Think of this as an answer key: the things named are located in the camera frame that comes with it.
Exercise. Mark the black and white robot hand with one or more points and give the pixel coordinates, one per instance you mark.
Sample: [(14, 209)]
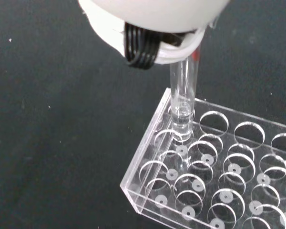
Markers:
[(152, 16)]

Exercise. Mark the clear acrylic test tube rack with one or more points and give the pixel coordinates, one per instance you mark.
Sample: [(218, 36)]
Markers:
[(228, 171)]

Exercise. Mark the black bench cloth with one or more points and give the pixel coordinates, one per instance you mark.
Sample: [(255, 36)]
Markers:
[(50, 131)]

